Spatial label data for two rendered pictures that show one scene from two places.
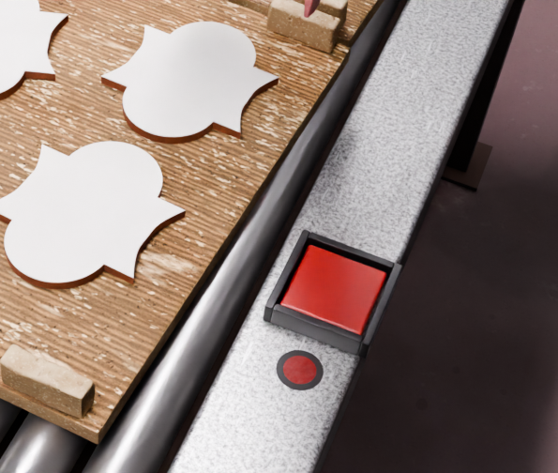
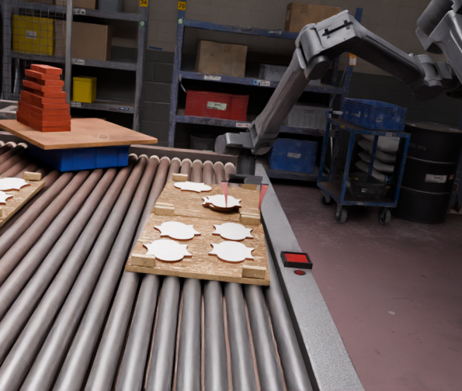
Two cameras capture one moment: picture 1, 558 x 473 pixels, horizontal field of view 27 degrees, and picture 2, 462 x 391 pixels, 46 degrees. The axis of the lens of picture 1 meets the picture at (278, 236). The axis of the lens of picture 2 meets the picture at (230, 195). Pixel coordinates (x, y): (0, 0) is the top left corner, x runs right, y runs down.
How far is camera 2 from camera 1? 0.97 m
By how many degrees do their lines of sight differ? 37
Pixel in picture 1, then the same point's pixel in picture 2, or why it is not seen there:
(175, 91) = (232, 233)
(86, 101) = (211, 238)
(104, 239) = (241, 254)
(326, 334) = (301, 264)
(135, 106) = (225, 236)
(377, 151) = (282, 242)
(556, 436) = not seen: outside the picture
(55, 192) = (222, 249)
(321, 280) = (292, 257)
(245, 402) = (293, 278)
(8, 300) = (228, 266)
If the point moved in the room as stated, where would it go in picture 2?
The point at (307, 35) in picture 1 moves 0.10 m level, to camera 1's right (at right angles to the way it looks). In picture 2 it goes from (252, 222) to (282, 222)
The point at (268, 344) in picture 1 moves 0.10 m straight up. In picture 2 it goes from (289, 270) to (294, 234)
